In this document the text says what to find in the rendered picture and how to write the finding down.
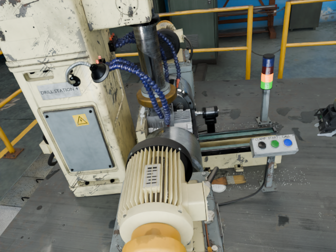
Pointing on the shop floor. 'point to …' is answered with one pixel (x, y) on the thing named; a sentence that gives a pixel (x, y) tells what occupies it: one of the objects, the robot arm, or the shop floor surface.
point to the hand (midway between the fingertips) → (327, 132)
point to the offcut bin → (305, 15)
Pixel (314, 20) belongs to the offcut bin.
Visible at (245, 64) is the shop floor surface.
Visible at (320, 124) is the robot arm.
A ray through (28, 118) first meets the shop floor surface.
